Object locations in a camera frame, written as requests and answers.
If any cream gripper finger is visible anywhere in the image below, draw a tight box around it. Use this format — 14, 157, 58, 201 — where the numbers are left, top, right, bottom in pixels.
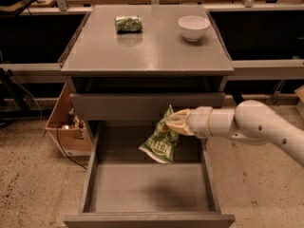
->
166, 123, 194, 136
166, 108, 191, 124

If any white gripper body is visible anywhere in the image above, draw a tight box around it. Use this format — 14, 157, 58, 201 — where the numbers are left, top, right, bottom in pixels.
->
188, 106, 213, 139

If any green jalapeno chip bag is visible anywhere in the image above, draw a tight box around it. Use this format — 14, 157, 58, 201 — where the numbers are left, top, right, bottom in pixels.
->
139, 106, 180, 164

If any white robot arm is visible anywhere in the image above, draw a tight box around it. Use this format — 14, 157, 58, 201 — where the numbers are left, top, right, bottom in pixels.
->
165, 100, 304, 166

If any closed grey top drawer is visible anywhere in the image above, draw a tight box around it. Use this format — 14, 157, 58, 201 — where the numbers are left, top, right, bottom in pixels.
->
69, 93, 224, 121

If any grey drawer cabinet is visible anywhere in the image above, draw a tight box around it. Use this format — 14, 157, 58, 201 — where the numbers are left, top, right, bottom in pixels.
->
57, 4, 236, 228

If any open grey middle drawer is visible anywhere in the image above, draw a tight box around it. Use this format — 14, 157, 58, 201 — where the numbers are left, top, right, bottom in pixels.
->
64, 122, 236, 228

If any green crumpled snack bag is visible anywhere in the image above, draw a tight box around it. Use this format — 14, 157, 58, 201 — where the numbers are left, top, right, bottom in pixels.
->
115, 15, 143, 33

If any white ceramic bowl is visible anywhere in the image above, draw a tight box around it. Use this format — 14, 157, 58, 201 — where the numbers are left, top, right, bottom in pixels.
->
178, 15, 211, 41

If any wooden box with items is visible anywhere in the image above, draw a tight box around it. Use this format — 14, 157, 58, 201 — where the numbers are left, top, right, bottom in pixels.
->
45, 84, 92, 157

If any black cable on floor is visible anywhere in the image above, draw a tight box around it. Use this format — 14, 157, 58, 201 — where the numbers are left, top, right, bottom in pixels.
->
55, 125, 88, 172

